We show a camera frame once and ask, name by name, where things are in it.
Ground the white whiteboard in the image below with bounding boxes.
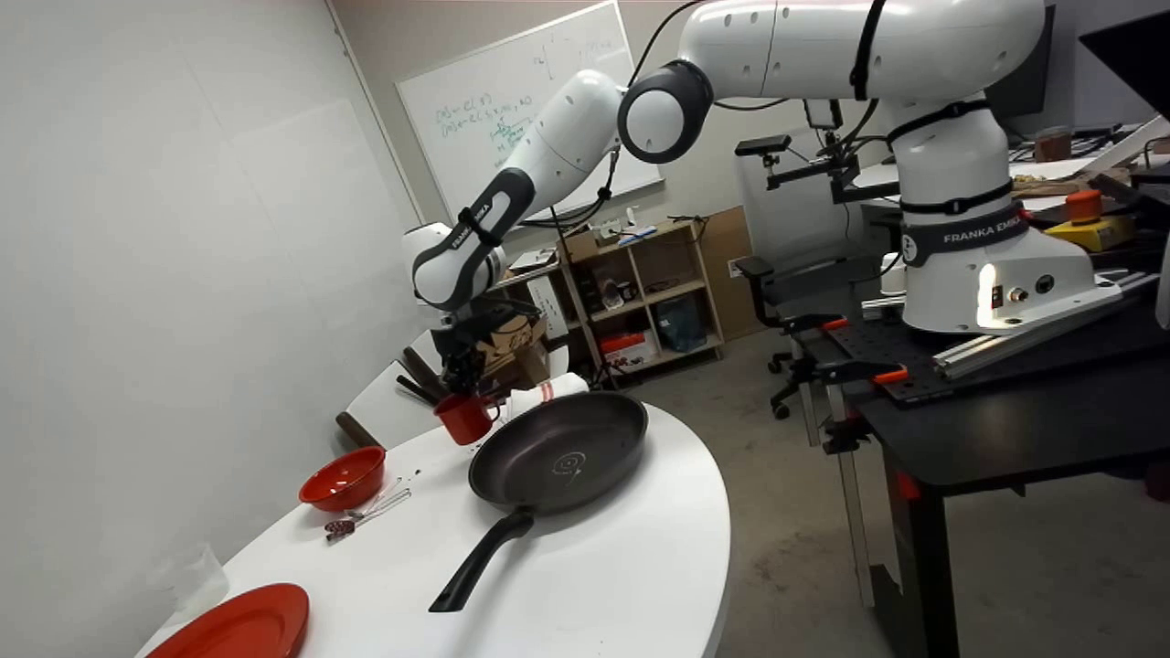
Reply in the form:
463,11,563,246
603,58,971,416
396,0,670,231

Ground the clear plastic cup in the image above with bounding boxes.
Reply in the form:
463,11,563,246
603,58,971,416
147,537,230,619

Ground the red white box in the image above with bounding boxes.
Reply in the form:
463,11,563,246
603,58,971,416
599,327,657,372

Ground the wooden side table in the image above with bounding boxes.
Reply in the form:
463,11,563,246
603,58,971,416
488,248,577,370

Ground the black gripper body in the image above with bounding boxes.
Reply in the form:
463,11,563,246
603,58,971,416
435,296,540,396

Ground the black office chair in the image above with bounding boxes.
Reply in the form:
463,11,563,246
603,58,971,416
733,248,855,422

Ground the black clamp orange handle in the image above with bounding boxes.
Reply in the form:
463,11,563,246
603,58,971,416
814,363,917,578
797,309,855,448

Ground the flat cardboard sheet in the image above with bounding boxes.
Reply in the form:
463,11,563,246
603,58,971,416
697,202,760,344

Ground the wooden cube shelf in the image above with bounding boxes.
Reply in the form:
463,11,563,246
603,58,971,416
551,215,727,382

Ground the red bowl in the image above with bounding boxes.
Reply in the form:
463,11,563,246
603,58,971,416
295,442,391,514

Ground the white towel red stripe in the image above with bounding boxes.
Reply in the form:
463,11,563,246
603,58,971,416
497,370,592,422

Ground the red mug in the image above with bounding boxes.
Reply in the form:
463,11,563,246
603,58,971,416
431,386,505,448

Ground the red plate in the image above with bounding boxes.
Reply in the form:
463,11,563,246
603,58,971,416
142,582,314,658

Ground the black monitor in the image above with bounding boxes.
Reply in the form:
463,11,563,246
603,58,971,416
1073,8,1170,123

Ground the brown cardboard box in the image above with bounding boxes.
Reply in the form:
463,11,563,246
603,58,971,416
468,307,551,396

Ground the black articulated mount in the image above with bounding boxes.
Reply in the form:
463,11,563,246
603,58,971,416
731,119,908,208

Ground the black frying pan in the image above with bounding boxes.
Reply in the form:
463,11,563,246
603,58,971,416
425,386,652,613

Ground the black desk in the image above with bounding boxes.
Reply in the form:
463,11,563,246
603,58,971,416
797,285,1170,658

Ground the round white pedestal table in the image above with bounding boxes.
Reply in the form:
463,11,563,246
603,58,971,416
129,382,738,658

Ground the blue storage bin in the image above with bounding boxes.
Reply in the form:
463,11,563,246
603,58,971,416
653,301,708,355

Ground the thin wooden pole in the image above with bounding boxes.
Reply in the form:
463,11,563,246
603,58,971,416
538,179,603,386

